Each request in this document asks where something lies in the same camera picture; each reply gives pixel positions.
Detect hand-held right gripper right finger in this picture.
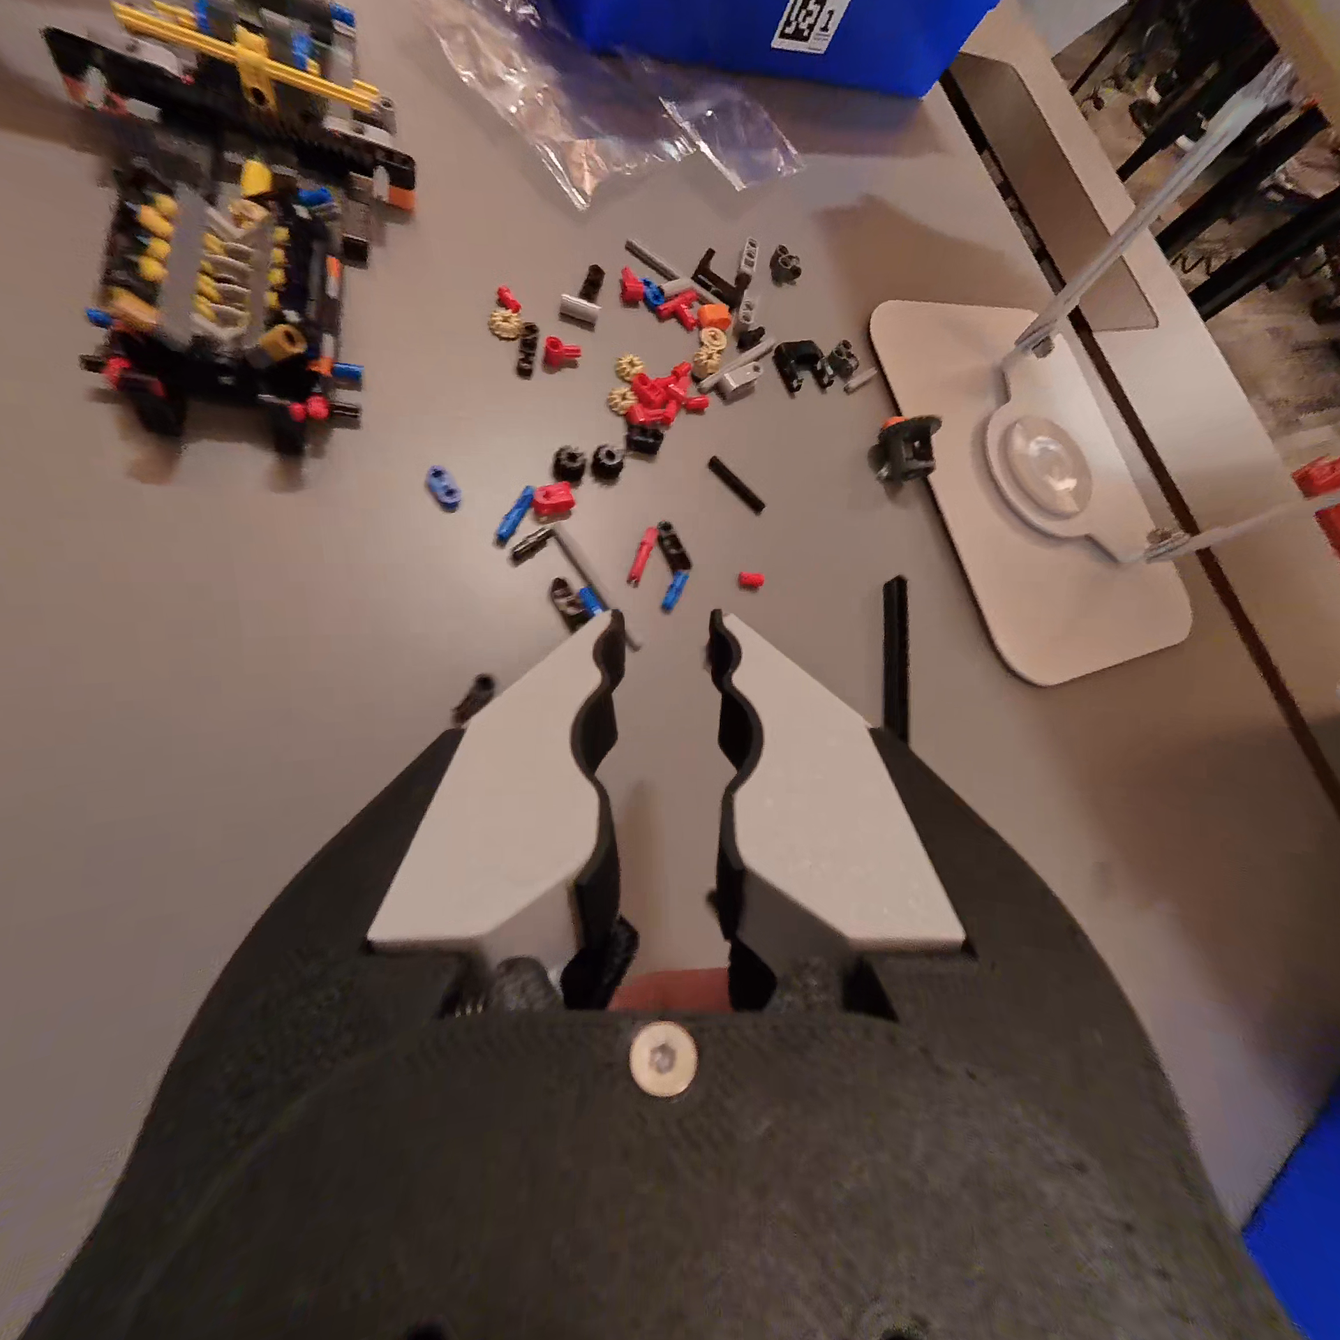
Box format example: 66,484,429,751
706,609,969,1021

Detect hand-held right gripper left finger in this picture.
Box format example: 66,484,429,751
363,609,641,1010

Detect long black lego axle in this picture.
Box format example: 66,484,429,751
882,573,912,743

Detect short black lego axle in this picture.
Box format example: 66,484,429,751
706,453,768,514

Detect lego wheel hub assembly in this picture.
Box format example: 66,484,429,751
867,410,944,482

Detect scattered loose lego pieces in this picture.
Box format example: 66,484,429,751
424,234,880,726

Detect lego car chassis model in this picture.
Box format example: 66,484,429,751
41,0,420,455

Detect blue plastic bin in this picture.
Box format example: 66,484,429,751
1239,1087,1340,1340

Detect clear plastic bag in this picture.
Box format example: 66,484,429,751
424,0,808,209

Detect blue bin with printed tag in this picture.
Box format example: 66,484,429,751
549,0,1001,99

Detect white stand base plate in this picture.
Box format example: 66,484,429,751
868,56,1340,686

